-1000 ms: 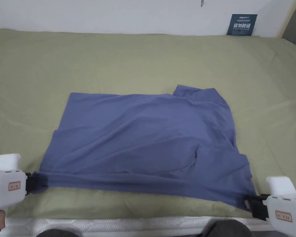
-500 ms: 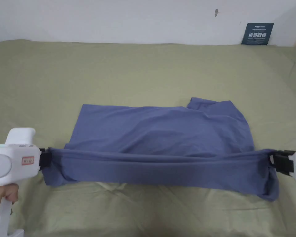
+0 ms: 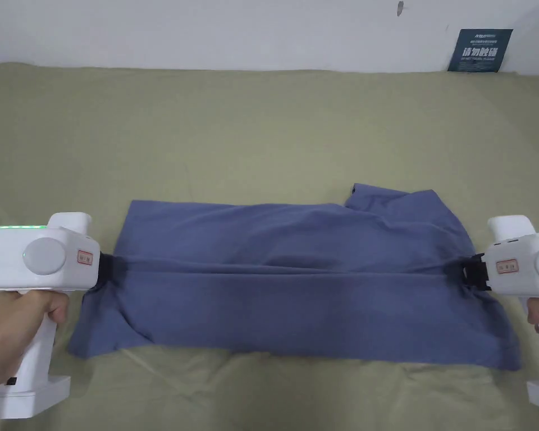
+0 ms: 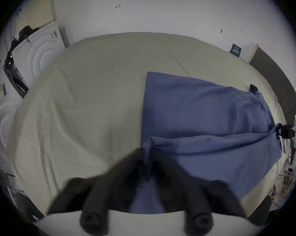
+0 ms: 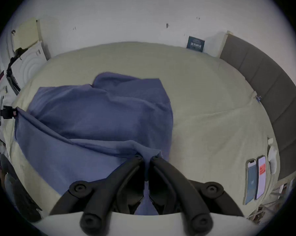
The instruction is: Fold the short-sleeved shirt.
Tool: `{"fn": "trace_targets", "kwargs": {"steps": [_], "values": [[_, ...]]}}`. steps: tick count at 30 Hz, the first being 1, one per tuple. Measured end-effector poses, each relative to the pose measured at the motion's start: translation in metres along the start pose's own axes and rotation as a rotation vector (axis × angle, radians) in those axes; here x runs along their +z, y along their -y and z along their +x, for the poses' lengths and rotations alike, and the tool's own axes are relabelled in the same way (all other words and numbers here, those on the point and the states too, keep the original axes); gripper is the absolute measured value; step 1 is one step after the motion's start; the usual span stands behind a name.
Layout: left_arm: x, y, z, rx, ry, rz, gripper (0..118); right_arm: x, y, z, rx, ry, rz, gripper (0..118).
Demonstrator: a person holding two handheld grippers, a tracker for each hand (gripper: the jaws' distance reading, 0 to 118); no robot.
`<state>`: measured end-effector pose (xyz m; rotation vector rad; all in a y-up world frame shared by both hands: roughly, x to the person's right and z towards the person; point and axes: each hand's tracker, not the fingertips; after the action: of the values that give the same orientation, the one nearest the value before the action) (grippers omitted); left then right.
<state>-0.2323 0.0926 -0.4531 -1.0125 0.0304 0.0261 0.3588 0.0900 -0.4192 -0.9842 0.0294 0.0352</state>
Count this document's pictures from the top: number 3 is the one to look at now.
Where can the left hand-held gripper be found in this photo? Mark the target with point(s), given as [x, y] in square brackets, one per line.
[36, 256]

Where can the bed with pale green sheet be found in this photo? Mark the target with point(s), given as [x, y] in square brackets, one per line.
[251, 125]

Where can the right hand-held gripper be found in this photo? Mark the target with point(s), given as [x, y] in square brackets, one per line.
[521, 265]

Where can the person's left hand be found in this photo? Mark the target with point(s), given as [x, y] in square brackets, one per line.
[15, 330]

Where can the blue shirt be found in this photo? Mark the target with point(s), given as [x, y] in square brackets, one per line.
[292, 274]

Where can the dark teal sign card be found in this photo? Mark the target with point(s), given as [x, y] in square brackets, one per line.
[478, 50]

